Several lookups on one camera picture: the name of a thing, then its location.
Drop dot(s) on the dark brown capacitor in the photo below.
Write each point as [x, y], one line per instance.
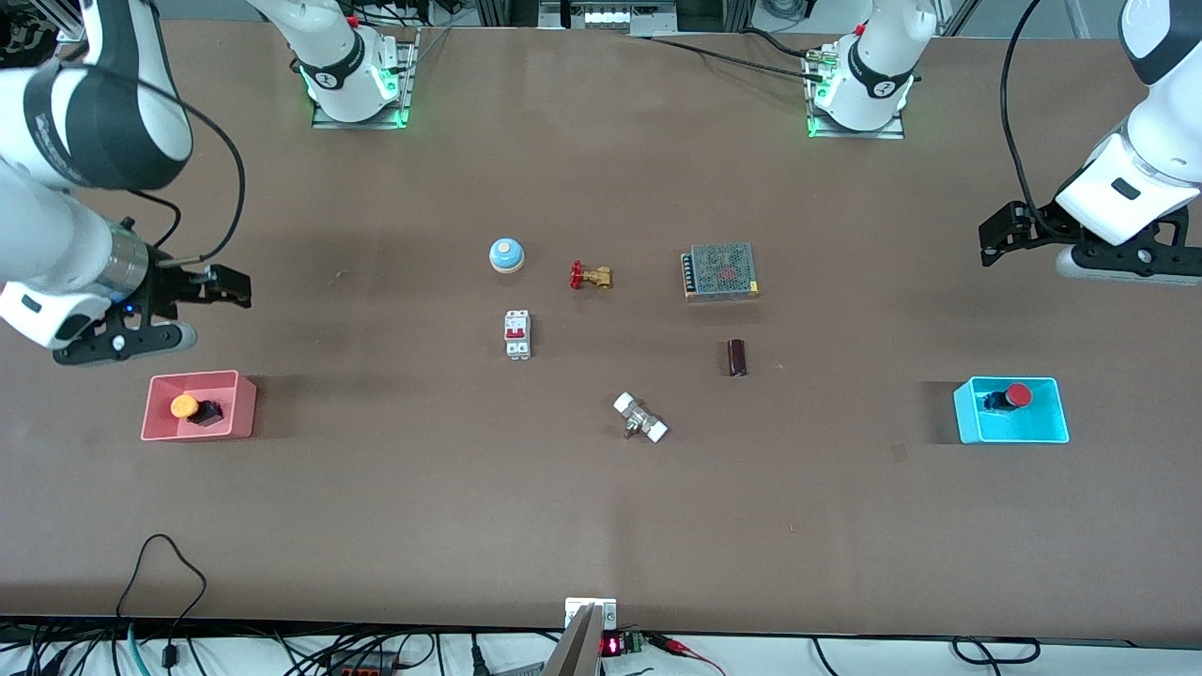
[737, 358]

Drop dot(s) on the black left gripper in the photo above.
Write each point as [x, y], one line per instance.
[1044, 225]

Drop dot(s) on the aluminium frame profile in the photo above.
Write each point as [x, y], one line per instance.
[507, 11]

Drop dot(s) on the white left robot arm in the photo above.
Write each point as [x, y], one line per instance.
[1164, 141]

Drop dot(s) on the grey metal pole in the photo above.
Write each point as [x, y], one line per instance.
[577, 652]

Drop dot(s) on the blue white bell button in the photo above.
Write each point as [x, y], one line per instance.
[506, 254]

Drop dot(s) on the metal mesh power supply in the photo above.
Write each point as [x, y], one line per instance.
[721, 271]

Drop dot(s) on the white power strip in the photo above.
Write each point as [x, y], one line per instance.
[610, 17]

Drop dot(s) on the white circuit breaker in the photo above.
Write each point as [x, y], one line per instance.
[517, 334]

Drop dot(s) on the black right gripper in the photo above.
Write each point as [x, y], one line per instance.
[169, 290]

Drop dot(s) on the white metal bracket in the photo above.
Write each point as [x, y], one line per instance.
[575, 610]

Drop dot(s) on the pink plastic bin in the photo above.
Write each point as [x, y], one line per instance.
[239, 413]

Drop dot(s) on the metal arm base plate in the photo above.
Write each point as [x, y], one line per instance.
[892, 133]
[408, 84]

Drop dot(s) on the cyan plastic bin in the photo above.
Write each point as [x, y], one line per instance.
[1042, 422]

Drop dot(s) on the red push button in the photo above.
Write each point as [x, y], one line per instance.
[1018, 395]

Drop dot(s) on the yellow push button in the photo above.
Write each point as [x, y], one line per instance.
[185, 407]

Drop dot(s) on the metal fitting white caps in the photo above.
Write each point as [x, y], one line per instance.
[640, 418]

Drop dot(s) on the red LED display module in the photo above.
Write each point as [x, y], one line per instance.
[615, 645]

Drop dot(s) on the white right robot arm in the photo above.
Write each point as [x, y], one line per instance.
[56, 253]

